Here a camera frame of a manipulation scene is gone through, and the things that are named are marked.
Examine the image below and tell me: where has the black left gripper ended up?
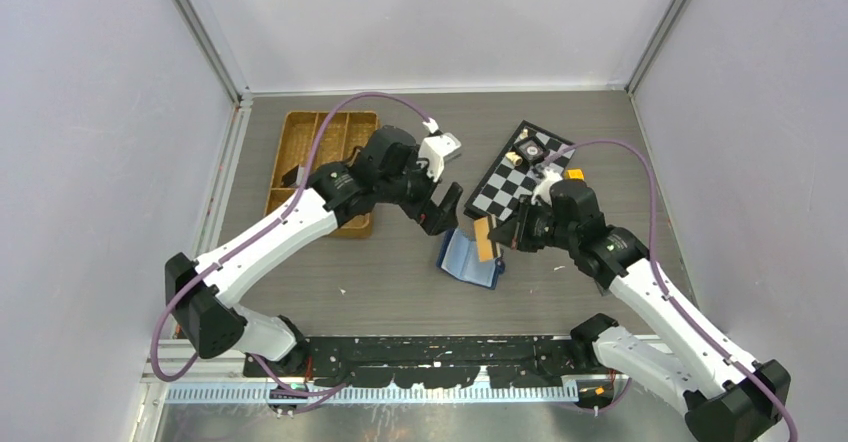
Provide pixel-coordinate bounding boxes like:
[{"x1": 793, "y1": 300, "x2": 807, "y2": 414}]
[{"x1": 378, "y1": 147, "x2": 462, "y2": 235}]

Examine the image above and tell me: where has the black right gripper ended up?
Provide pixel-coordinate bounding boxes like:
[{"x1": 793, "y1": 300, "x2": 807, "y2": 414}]
[{"x1": 489, "y1": 193, "x2": 578, "y2": 252}]

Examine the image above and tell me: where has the tan credit card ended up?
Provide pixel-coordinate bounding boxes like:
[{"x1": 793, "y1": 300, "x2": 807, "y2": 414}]
[{"x1": 473, "y1": 215, "x2": 502, "y2": 262}]

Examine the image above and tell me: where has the blue card holder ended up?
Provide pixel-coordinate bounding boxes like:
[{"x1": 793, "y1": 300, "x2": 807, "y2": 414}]
[{"x1": 436, "y1": 229, "x2": 505, "y2": 290}]

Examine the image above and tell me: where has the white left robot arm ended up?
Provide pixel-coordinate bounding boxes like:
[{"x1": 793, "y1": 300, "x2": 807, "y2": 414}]
[{"x1": 165, "y1": 126, "x2": 462, "y2": 376}]

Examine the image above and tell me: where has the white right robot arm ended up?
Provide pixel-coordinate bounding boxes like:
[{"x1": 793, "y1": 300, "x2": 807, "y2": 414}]
[{"x1": 487, "y1": 179, "x2": 798, "y2": 441}]

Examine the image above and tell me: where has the black credit card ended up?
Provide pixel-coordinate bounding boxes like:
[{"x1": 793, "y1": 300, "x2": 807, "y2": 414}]
[{"x1": 279, "y1": 165, "x2": 306, "y2": 188}]

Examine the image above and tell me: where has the black white chessboard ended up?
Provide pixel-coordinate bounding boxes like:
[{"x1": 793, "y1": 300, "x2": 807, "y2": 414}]
[{"x1": 463, "y1": 120, "x2": 572, "y2": 221}]

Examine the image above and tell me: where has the blue yellow toy car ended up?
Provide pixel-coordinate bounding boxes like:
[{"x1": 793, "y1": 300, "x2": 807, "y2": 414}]
[{"x1": 563, "y1": 169, "x2": 585, "y2": 181}]

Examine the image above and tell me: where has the woven bamboo cutlery tray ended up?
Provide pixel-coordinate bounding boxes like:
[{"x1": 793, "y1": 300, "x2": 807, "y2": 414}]
[{"x1": 264, "y1": 111, "x2": 380, "y2": 215}]

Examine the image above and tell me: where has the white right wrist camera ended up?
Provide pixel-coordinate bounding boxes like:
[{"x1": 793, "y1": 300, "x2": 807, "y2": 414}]
[{"x1": 531, "y1": 166, "x2": 563, "y2": 206}]

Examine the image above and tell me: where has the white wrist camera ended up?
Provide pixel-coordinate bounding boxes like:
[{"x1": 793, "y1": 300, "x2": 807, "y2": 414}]
[
  {"x1": 418, "y1": 118, "x2": 462, "y2": 182},
  {"x1": 531, "y1": 166, "x2": 563, "y2": 206}
]

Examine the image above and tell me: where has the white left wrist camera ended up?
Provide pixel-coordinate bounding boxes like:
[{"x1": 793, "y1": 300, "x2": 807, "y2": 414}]
[{"x1": 418, "y1": 118, "x2": 462, "y2": 182}]

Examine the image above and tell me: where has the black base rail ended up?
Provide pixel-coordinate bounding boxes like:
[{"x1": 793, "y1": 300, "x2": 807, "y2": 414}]
[{"x1": 267, "y1": 335, "x2": 611, "y2": 389}]

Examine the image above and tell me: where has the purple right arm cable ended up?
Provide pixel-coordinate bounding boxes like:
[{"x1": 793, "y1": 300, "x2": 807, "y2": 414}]
[{"x1": 539, "y1": 138, "x2": 800, "y2": 442}]

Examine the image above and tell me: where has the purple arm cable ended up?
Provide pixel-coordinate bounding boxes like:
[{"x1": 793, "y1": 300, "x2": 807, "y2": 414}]
[
  {"x1": 539, "y1": 138, "x2": 800, "y2": 442},
  {"x1": 149, "y1": 91, "x2": 439, "y2": 414}
]

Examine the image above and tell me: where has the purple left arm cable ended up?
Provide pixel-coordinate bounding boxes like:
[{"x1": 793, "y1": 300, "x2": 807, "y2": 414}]
[{"x1": 149, "y1": 91, "x2": 439, "y2": 414}]

